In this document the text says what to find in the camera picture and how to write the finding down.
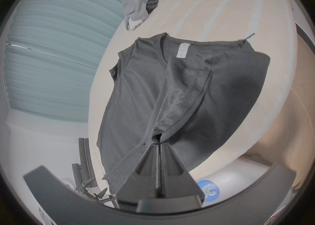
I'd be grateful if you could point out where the white garment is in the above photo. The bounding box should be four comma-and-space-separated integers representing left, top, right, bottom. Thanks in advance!
124, 16, 145, 31

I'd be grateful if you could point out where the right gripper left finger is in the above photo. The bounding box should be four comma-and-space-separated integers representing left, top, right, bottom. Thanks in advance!
115, 143, 161, 206

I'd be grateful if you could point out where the black T-shirt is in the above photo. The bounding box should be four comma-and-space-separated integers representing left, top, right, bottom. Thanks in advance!
102, 32, 271, 196

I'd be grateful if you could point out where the blue-green curtain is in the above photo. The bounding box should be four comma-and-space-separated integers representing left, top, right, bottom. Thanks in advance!
9, 0, 138, 69
5, 44, 99, 123

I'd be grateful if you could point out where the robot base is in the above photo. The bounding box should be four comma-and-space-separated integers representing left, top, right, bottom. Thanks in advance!
192, 155, 296, 210

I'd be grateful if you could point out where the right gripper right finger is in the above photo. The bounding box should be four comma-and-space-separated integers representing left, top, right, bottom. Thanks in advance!
160, 143, 205, 203

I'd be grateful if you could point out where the grey garment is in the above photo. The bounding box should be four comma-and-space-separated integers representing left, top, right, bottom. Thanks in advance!
123, 0, 149, 21

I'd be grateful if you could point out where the round white mirror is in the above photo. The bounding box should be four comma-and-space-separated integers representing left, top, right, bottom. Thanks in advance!
63, 177, 75, 190

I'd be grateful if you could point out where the black shiny garment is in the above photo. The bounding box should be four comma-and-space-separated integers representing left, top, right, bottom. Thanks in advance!
140, 0, 159, 14

